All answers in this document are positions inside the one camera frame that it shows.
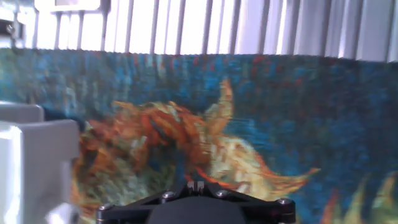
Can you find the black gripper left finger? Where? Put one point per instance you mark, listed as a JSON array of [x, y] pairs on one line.
[[130, 208]]

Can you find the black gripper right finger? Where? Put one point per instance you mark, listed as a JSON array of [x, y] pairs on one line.
[[264, 210]]

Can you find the white plastic drawer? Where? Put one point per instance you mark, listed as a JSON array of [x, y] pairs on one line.
[[46, 155]]

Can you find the sunflower painting print tablecloth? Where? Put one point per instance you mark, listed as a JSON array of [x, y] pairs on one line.
[[280, 124]]

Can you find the white digital scale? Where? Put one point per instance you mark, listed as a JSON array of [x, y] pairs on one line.
[[68, 7]]

